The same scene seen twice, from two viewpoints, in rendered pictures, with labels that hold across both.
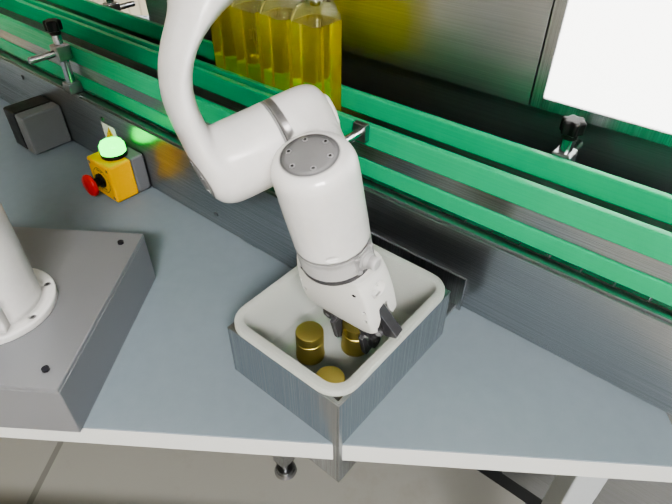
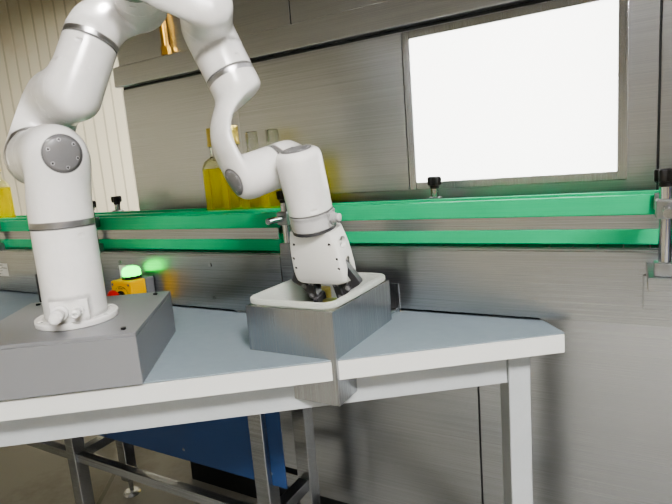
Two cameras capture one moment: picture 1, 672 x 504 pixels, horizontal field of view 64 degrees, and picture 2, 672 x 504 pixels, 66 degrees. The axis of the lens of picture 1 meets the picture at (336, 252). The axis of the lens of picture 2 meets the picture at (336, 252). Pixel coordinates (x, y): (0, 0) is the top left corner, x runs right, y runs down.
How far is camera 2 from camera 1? 0.52 m
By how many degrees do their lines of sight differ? 32
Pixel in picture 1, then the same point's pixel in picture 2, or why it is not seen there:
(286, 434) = (297, 362)
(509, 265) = (421, 258)
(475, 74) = (375, 182)
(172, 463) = not seen: outside the picture
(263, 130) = (268, 152)
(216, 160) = (245, 162)
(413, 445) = (386, 352)
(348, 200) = (319, 167)
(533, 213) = (425, 221)
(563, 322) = (463, 283)
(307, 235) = (299, 192)
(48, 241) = not seen: hidden behind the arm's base
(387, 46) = not seen: hidden behind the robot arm
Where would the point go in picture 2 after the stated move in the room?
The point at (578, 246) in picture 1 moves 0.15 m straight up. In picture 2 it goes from (455, 230) to (452, 150)
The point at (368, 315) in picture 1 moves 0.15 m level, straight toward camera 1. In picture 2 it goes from (339, 260) to (351, 279)
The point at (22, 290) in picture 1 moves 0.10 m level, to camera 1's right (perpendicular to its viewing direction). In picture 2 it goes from (101, 293) to (165, 286)
